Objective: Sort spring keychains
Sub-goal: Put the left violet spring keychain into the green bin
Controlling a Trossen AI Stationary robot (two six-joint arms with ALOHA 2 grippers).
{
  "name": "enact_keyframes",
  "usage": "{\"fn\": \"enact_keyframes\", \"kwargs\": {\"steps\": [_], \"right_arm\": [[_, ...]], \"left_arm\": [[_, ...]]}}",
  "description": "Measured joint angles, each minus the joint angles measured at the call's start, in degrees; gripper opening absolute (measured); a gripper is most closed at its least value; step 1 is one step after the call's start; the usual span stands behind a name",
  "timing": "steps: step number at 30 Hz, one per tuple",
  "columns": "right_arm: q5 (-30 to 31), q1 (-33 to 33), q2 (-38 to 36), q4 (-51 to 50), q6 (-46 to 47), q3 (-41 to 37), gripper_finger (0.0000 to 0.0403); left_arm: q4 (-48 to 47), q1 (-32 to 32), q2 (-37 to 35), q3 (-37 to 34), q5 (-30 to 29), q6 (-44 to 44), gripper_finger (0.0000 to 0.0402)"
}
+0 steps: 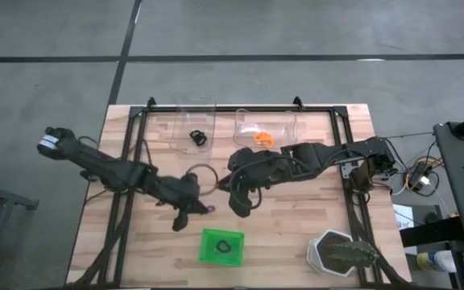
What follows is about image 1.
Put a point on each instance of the green cactus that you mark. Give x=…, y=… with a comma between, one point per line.
x=353, y=253

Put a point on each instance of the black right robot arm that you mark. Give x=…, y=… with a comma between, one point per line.
x=336, y=153

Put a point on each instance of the clear wavy-rimmed plastic bin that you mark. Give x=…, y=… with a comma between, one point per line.
x=280, y=127

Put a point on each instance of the white hexagonal plant pot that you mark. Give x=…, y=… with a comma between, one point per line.
x=314, y=253

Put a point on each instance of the black shelf bar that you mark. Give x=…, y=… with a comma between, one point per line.
x=429, y=233

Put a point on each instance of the black metal table frame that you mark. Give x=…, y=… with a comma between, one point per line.
x=236, y=108

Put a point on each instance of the silver frame bracket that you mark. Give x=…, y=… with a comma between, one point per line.
x=348, y=170

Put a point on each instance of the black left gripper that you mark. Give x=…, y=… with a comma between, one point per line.
x=179, y=191

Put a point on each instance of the clear rectangular plastic bin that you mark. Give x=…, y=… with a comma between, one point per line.
x=187, y=121

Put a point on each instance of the white paper sheet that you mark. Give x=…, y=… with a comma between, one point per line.
x=403, y=215

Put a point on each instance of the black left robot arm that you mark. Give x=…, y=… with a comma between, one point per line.
x=95, y=161

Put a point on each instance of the green plastic bin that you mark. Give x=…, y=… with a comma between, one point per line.
x=212, y=258

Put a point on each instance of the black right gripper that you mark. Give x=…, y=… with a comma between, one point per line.
x=260, y=169

